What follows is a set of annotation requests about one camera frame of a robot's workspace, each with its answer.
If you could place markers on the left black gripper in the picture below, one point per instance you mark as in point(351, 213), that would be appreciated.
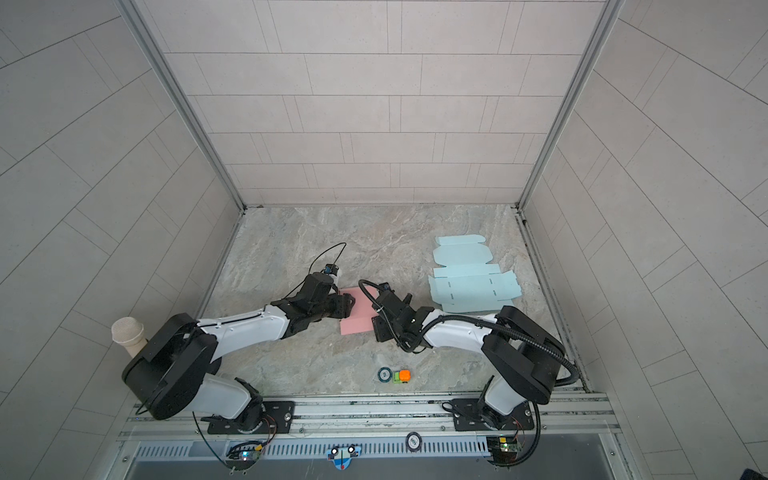
point(344, 306)

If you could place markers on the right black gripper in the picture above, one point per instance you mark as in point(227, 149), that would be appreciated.
point(378, 329)

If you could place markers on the pink paper box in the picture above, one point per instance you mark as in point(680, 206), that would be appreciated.
point(362, 313)

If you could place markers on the light blue paper box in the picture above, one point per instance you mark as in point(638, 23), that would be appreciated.
point(467, 280)

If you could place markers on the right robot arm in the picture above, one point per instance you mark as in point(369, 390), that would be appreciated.
point(529, 362)

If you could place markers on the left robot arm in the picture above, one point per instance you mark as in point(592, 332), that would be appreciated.
point(174, 371)

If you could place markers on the orange green small toy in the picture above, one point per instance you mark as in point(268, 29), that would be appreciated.
point(402, 376)

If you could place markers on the blue red sticker tag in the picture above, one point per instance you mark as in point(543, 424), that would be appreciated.
point(341, 456)

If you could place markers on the right green circuit board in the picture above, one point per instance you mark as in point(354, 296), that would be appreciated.
point(504, 451)

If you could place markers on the green circuit board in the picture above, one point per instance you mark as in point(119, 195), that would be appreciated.
point(243, 456)
point(504, 451)

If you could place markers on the left green circuit board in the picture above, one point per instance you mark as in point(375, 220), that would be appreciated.
point(243, 456)

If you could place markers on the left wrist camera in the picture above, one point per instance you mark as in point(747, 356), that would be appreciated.
point(331, 269)

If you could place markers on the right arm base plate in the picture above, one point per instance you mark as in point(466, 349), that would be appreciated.
point(470, 414)

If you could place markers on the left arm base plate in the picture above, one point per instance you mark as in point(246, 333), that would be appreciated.
point(269, 417)

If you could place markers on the aluminium rail frame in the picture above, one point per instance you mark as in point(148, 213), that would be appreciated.
point(570, 411)

